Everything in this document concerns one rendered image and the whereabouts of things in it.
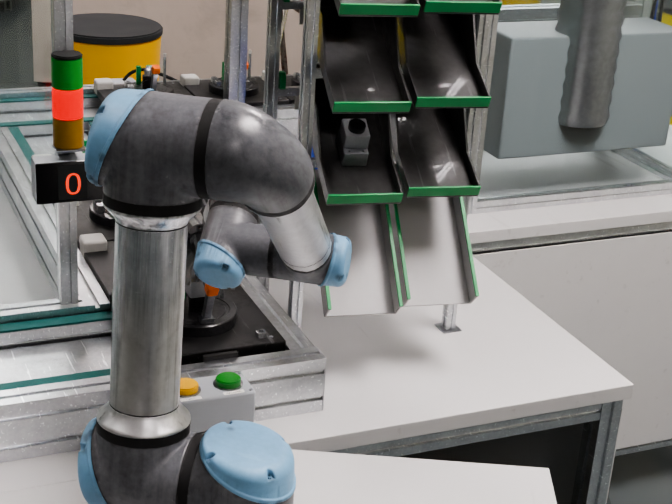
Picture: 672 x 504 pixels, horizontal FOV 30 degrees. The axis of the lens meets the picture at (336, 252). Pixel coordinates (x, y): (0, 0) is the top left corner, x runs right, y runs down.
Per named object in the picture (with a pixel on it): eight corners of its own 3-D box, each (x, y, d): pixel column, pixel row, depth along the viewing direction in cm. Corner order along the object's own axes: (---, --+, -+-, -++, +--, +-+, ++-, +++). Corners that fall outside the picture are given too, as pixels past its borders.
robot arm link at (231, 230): (262, 271, 175) (279, 206, 180) (184, 260, 177) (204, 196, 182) (268, 299, 181) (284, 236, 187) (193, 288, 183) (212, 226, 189)
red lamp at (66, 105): (86, 119, 205) (86, 90, 203) (55, 121, 203) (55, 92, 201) (79, 110, 209) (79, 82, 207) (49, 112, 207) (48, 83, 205)
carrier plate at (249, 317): (285, 351, 212) (286, 340, 211) (147, 370, 203) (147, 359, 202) (239, 293, 232) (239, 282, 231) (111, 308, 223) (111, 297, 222)
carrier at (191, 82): (289, 107, 344) (291, 62, 339) (205, 112, 335) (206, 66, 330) (259, 83, 364) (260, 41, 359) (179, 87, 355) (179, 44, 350)
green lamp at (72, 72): (86, 90, 203) (85, 60, 201) (55, 91, 201) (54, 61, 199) (79, 81, 207) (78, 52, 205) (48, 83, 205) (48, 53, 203)
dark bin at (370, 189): (401, 204, 213) (409, 173, 208) (326, 205, 210) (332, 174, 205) (368, 94, 231) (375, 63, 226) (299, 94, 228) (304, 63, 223)
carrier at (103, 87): (203, 112, 335) (204, 66, 330) (114, 118, 325) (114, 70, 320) (177, 87, 355) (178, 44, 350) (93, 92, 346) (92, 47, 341)
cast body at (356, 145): (366, 166, 218) (373, 136, 213) (341, 166, 217) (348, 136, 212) (357, 133, 223) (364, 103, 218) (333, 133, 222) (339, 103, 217)
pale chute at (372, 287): (396, 314, 220) (403, 305, 216) (323, 317, 217) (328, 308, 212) (376, 168, 230) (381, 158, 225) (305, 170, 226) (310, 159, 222)
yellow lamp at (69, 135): (87, 148, 207) (86, 120, 205) (56, 150, 205) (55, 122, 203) (80, 139, 211) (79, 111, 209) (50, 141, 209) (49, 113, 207)
